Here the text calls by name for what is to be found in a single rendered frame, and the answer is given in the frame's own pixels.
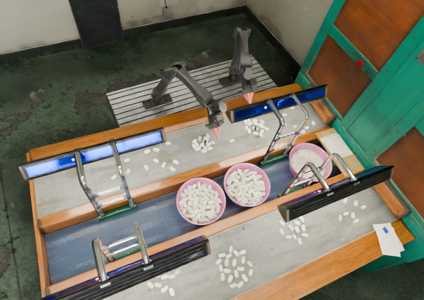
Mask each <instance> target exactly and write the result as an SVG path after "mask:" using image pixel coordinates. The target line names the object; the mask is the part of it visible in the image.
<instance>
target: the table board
mask: <svg viewBox="0 0 424 300"><path fill-rule="evenodd" d="M26 160H27V162H30V155H29V153H26ZM29 183H30V195H31V201H32V212H33V223H34V229H35V241H36V247H37V258H38V269H39V275H40V286H41V293H42V298H43V297H45V287H48V286H50V276H49V266H48V261H47V251H46V245H45V236H44V235H45V234H44V233H42V232H41V231H39V230H38V227H37V219H38V214H37V204H36V198H35V188H34V182H33V180H29Z"/></svg>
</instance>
